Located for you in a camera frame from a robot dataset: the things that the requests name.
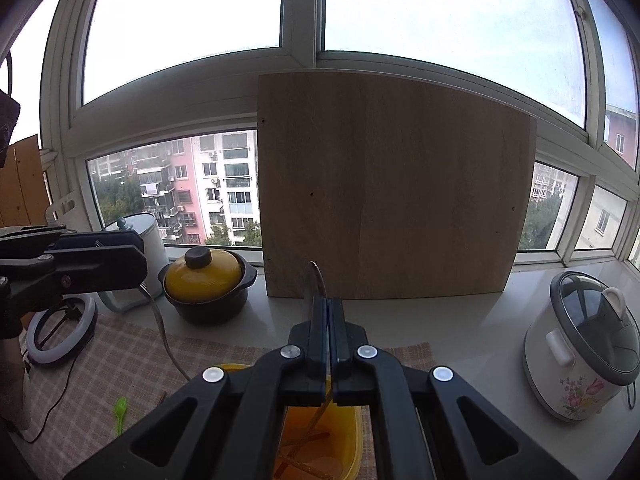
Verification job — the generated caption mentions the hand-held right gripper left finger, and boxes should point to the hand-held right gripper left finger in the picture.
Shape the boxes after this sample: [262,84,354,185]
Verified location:
[65,296,330,480]

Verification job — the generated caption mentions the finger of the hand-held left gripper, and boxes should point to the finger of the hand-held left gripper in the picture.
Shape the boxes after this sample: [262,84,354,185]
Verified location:
[52,245,148,293]
[47,231,146,257]

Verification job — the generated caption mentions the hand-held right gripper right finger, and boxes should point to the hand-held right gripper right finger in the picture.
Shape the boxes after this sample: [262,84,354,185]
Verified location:
[328,296,576,480]

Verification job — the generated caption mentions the metal spoon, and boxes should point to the metal spoon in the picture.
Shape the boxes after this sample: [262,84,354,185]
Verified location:
[290,260,335,461]

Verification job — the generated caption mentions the yellow plastic container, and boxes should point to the yellow plastic container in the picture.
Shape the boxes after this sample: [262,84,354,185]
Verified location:
[215,362,363,480]

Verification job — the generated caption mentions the white plastic cutting board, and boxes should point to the white plastic cutting board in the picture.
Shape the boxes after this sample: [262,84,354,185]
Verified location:
[46,191,76,226]

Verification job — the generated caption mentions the white pot with lid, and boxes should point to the white pot with lid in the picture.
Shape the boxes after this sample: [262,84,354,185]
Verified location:
[97,212,171,313]

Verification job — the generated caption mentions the wooden plank board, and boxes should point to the wooden plank board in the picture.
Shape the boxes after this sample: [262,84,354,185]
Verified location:
[0,134,53,228]

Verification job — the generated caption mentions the checked tablecloth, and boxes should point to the checked tablecloth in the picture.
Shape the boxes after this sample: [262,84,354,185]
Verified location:
[0,312,433,480]

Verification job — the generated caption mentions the black clay pot yellow lid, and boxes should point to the black clay pot yellow lid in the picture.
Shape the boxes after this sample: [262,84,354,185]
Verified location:
[158,246,258,325]

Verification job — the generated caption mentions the apartment buildings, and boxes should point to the apartment buildings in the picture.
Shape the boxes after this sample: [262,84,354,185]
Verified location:
[87,130,263,248]

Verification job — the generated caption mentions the light wooden board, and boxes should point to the light wooden board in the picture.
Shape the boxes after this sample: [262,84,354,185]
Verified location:
[256,72,537,301]

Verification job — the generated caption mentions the floral white rice cooker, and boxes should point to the floral white rice cooker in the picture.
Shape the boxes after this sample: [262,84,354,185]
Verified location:
[524,271,640,423]

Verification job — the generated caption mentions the white ring light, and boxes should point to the white ring light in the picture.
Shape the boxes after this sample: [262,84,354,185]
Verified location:
[26,292,98,365]

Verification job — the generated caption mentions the black cable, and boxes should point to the black cable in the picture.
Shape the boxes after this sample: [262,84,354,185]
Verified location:
[20,360,71,443]

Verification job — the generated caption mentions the white window frame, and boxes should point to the white window frame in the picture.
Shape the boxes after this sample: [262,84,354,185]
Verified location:
[0,0,640,271]

